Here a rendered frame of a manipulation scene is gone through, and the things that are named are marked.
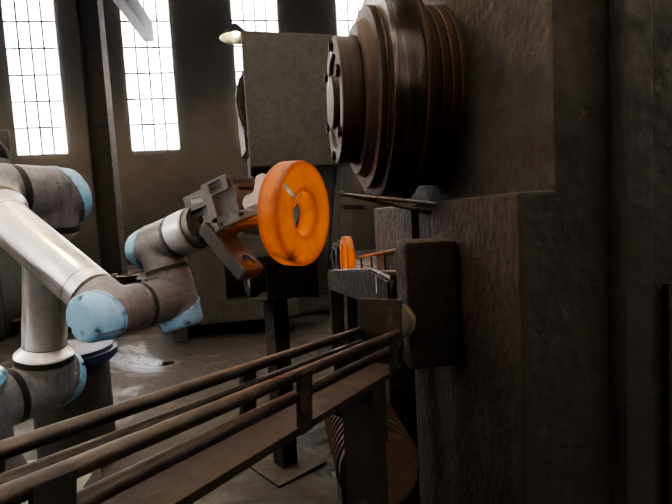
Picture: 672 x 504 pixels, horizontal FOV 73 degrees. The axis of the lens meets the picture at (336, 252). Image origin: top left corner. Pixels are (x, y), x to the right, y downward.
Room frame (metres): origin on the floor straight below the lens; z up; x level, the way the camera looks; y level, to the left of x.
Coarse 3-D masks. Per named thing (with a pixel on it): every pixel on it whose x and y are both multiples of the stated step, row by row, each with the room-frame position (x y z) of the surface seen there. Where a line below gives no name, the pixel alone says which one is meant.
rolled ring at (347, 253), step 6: (342, 240) 1.81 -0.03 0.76; (348, 240) 1.77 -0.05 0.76; (342, 246) 1.84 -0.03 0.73; (348, 246) 1.74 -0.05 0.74; (342, 252) 1.87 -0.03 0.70; (348, 252) 1.73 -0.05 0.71; (354, 252) 1.73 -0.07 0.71; (342, 258) 1.87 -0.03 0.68; (348, 258) 1.72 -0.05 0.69; (354, 258) 1.73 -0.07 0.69; (342, 264) 1.87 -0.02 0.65; (348, 264) 1.72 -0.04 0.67; (354, 264) 1.73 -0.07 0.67
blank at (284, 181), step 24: (288, 168) 0.64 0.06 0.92; (312, 168) 0.70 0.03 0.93; (264, 192) 0.62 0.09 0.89; (288, 192) 0.63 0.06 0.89; (312, 192) 0.69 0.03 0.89; (264, 216) 0.62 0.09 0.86; (288, 216) 0.63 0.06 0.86; (312, 216) 0.71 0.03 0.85; (264, 240) 0.63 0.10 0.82; (288, 240) 0.63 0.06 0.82; (312, 240) 0.69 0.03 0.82; (288, 264) 0.66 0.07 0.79
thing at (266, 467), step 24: (264, 264) 1.69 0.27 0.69; (312, 264) 1.51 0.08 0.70; (240, 288) 1.62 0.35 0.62; (264, 288) 1.69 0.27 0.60; (288, 288) 1.44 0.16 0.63; (312, 288) 1.51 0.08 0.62; (264, 312) 1.53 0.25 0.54; (288, 336) 1.53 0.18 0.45; (288, 360) 1.53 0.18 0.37; (288, 456) 1.51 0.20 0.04; (312, 456) 1.57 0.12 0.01; (288, 480) 1.42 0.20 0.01
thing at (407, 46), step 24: (384, 0) 0.91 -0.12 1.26; (408, 0) 0.94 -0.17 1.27; (384, 24) 0.92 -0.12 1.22; (408, 24) 0.90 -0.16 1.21; (408, 48) 0.88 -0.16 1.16; (408, 72) 0.88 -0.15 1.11; (408, 96) 0.88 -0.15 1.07; (408, 120) 0.89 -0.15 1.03; (408, 144) 0.92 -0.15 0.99; (384, 168) 0.98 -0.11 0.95; (408, 168) 0.96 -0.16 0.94; (384, 192) 1.01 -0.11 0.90
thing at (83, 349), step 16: (80, 352) 1.57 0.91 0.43; (96, 352) 1.57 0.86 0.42; (112, 352) 1.63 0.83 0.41; (96, 368) 1.59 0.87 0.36; (96, 384) 1.58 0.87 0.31; (80, 400) 1.54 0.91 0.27; (96, 400) 1.58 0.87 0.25; (112, 400) 1.67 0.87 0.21; (48, 416) 1.51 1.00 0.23; (64, 416) 1.51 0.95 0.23; (96, 432) 1.57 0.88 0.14; (48, 448) 1.51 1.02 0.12; (64, 448) 1.51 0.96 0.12
